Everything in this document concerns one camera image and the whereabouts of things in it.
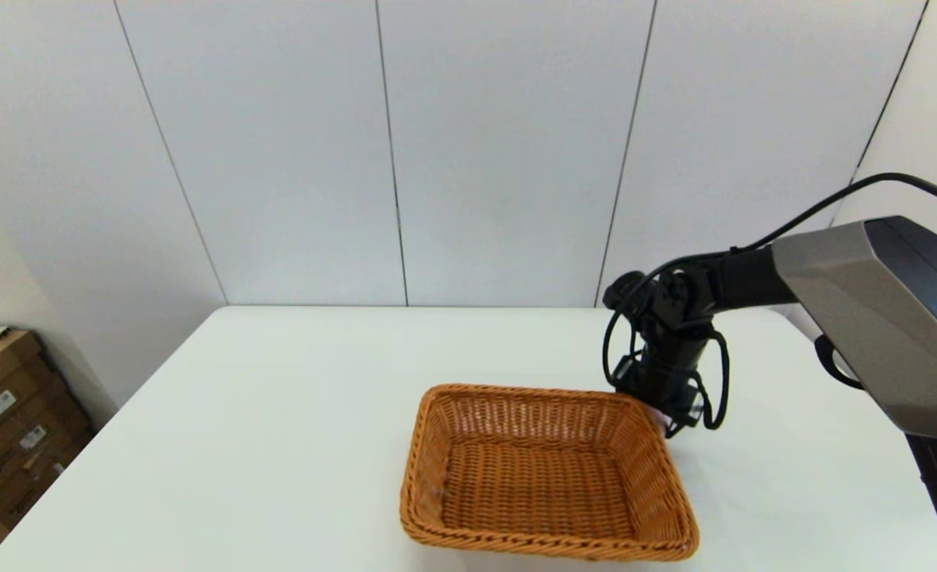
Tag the orange woven wicker basket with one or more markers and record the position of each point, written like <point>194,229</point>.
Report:
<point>540,485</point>

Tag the pink toy peach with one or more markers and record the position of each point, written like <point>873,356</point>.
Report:
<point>657,417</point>

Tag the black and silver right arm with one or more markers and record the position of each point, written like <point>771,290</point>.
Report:
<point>857,318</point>

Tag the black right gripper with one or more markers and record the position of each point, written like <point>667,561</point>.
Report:
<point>667,373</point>

